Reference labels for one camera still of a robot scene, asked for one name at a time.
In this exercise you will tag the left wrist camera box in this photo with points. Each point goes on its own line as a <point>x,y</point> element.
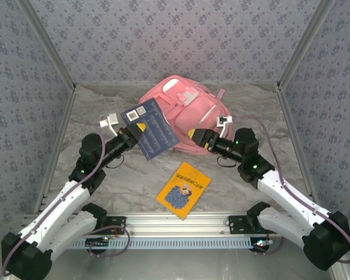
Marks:
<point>112,119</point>

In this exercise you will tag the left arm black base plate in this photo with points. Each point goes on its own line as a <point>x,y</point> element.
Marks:
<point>116,223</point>

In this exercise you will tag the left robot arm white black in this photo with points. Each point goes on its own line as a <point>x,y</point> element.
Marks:
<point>58,204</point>

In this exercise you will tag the pink student backpack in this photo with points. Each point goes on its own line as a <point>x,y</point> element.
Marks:
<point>198,116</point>

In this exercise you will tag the thin navy booklet white print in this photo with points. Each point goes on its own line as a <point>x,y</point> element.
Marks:
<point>154,134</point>

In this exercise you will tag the grey metal panel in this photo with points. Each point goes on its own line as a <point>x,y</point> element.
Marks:
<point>175,265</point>

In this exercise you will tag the aluminium frame post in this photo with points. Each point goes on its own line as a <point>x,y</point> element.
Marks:
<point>306,43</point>
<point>46,46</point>

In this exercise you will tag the aluminium lower frame leg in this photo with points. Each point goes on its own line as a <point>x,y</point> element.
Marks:
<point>342,274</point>

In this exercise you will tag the black controller board with LEDs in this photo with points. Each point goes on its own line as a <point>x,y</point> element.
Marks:
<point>97,244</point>
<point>262,244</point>

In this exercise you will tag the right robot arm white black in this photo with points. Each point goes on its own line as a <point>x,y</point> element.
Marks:
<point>294,195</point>

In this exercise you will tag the aluminium mounting rail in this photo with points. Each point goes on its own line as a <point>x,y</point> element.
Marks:
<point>175,223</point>

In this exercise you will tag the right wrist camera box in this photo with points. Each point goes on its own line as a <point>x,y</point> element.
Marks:
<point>223,120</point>

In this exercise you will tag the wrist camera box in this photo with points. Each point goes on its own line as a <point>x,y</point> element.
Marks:
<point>112,119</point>
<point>223,120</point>

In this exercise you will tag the orange book blue illustration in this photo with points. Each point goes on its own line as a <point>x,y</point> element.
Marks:
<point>183,192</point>

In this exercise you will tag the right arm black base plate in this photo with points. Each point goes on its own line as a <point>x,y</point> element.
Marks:
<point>236,226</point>

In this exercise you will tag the aluminium side rail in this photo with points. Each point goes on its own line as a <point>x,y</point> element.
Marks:
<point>59,131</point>
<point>292,131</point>

